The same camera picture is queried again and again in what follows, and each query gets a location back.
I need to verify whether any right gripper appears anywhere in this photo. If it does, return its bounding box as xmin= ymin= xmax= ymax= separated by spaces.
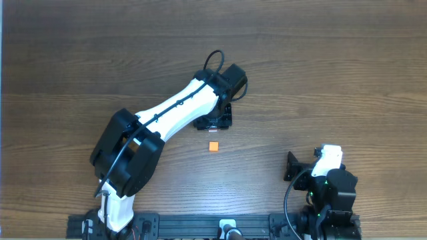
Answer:
xmin=284 ymin=151 xmax=317 ymax=183

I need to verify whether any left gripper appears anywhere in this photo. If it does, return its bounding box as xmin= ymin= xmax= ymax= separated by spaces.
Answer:
xmin=193 ymin=103 xmax=234 ymax=131

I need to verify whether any black cable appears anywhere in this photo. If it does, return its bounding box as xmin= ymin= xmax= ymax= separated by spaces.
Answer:
xmin=94 ymin=49 xmax=249 ymax=198
xmin=284 ymin=166 xmax=316 ymax=240

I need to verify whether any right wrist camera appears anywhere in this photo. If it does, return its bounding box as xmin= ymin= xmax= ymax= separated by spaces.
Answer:
xmin=311 ymin=143 xmax=344 ymax=178

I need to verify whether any mounting rail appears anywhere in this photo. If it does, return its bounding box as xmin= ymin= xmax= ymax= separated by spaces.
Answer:
xmin=66 ymin=213 xmax=362 ymax=240

